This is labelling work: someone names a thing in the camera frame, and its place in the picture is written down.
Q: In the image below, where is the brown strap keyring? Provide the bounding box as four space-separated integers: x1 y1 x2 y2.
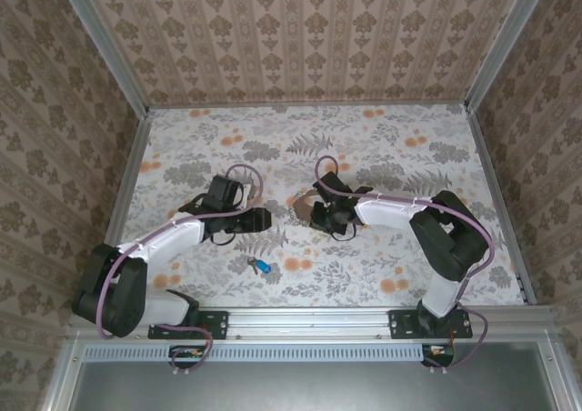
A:
288 191 319 225

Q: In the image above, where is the blue capped key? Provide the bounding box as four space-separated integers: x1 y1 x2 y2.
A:
246 256 273 276

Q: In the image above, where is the grey metal panel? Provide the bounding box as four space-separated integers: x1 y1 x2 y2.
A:
72 342 558 411

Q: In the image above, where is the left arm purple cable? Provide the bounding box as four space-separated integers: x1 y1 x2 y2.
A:
97 163 267 378

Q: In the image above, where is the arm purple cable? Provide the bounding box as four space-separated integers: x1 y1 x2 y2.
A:
314 155 497 376
97 163 267 378

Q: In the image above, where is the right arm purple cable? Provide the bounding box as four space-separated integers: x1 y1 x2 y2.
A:
314 155 497 376

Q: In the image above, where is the aluminium table side rail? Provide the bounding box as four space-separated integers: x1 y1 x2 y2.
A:
467 109 537 306
102 110 154 253

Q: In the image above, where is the aluminium table back rail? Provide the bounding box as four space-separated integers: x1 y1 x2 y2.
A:
147 99 469 111

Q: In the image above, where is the aluminium mounting rail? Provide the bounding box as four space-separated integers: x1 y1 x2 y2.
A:
67 306 560 344

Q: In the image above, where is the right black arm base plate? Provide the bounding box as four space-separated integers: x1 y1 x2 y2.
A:
388 309 474 339

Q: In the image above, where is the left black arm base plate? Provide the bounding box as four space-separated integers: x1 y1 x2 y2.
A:
148 309 228 341

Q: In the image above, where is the grey slotted cable duct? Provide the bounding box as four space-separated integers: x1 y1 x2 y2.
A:
84 343 456 363

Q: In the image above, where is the black cable junction box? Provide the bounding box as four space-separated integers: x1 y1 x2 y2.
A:
421 343 456 367

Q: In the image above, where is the aluminium upright frame post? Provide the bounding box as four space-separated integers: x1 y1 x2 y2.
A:
463 0 554 112
52 0 151 117

